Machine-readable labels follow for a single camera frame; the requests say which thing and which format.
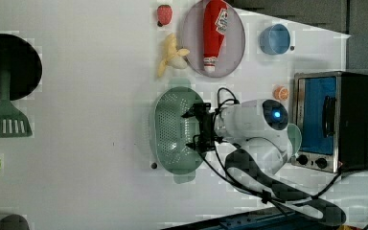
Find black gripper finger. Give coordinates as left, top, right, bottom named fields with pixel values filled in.
left=182, top=103, right=211, bottom=118
left=186, top=135, right=220, bottom=153

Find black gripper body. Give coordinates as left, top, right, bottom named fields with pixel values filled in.
left=197, top=111, right=217, bottom=146

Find green plastic strainer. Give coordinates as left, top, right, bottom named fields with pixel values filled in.
left=149, top=79, right=203, bottom=184

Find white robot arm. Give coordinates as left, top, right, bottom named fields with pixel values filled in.
left=182, top=100, right=347, bottom=226

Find yellow toy banana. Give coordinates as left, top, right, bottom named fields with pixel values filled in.
left=157, top=34, right=190, bottom=77

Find grey round plate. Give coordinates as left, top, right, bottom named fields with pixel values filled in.
left=181, top=0, right=245, bottom=78

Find orange slice toy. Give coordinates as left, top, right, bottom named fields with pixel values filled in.
left=273, top=86, right=289, bottom=101

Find green cup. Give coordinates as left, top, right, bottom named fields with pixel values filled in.
left=287, top=124, right=302, bottom=154

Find red ketchup bottle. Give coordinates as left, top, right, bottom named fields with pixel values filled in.
left=203, top=0, right=228, bottom=73

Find blue cup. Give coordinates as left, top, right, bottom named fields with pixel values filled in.
left=259, top=24, right=290, bottom=55

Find red toy strawberry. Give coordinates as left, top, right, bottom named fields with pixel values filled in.
left=157, top=5, right=173, bottom=27

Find black toaster oven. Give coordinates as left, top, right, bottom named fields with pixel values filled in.
left=291, top=71, right=368, bottom=173

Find green slotted spatula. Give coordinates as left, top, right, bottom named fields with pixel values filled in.
left=0, top=70, right=33, bottom=138

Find grey round object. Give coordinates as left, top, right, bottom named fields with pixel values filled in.
left=0, top=215, right=30, bottom=230

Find black round pan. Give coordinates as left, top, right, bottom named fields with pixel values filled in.
left=0, top=34, right=43, bottom=101

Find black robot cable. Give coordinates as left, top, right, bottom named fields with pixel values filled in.
left=200, top=87, right=368, bottom=230

